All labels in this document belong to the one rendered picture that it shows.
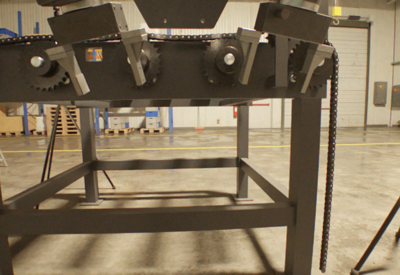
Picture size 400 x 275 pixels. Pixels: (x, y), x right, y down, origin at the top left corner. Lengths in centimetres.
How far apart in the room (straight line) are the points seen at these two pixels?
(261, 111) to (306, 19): 984
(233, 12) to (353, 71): 609
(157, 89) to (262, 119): 962
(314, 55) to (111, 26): 39
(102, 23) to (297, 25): 35
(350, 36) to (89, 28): 1248
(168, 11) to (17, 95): 59
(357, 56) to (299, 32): 1231
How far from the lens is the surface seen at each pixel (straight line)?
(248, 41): 46
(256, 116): 1023
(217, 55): 74
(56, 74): 86
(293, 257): 103
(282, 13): 43
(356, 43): 1287
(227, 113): 997
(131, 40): 46
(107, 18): 46
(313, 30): 50
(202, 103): 173
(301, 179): 90
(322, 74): 88
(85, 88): 55
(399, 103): 1328
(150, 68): 76
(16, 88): 98
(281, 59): 79
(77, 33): 49
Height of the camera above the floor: 69
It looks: 6 degrees down
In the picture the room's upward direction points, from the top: 1 degrees counter-clockwise
